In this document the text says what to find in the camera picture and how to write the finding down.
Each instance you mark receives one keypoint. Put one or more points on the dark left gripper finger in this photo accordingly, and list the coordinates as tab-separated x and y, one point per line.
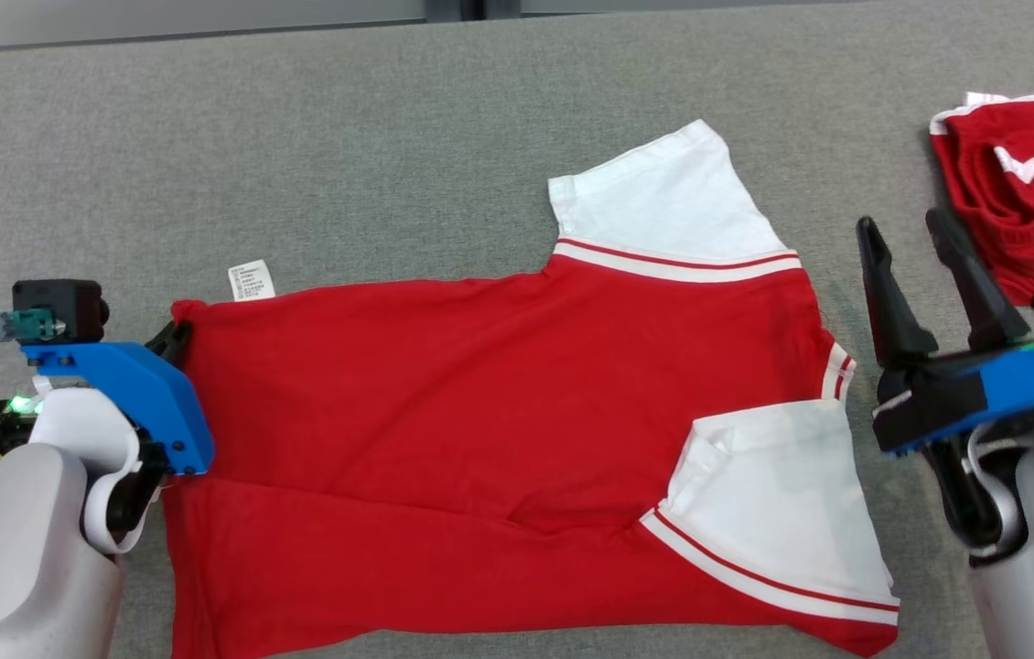
171	340

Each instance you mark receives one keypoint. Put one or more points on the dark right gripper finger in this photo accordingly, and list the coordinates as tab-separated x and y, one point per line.
984	311
892	320

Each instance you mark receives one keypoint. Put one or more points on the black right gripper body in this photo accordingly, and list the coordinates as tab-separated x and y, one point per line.
929	398

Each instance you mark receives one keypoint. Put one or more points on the red shorts with white stripe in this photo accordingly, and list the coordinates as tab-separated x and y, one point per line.
1029	210

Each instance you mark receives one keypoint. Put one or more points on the red shirt with white sleeves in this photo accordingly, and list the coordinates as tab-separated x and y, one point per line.
480	384

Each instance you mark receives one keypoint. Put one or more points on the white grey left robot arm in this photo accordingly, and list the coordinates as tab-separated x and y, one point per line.
14	567

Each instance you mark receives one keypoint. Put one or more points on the blue left camera mount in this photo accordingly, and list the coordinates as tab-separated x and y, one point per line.
133	394

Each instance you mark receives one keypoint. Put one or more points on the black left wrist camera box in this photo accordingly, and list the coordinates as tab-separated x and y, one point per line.
59	307

